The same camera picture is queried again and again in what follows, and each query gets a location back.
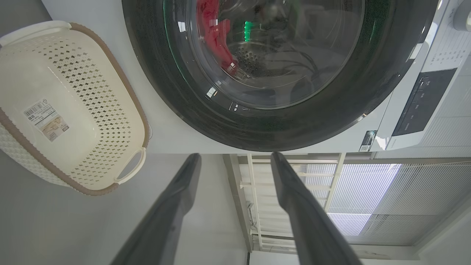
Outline red garment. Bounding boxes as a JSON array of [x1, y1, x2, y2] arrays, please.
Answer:
[[196, 0, 239, 76]]

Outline white front-load washing machine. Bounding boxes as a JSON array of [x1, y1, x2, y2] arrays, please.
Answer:
[[40, 0, 471, 154]]

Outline cream perforated laundry basket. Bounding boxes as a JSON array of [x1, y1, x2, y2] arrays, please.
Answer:
[[0, 21, 150, 196]]

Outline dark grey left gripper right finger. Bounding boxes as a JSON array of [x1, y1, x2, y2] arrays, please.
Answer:
[[270, 152, 364, 265]]

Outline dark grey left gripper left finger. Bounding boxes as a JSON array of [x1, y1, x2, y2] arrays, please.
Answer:
[[110, 153, 202, 265]]

